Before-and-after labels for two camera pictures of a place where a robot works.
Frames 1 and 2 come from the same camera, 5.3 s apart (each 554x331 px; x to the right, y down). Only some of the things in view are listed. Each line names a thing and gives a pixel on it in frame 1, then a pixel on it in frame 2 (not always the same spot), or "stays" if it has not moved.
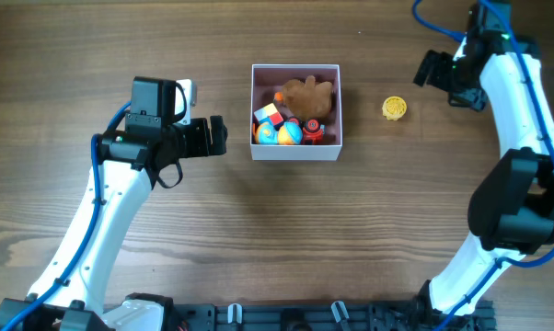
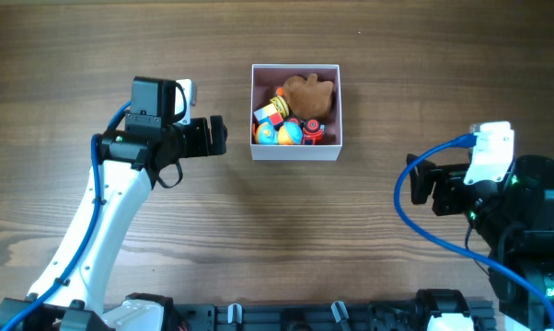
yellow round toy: (394, 107) -> (282, 105)
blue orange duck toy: (287, 133) stays
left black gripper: (201, 145) stays
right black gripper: (472, 97) -> (448, 179)
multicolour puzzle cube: (269, 114) stays
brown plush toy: (310, 98) stays
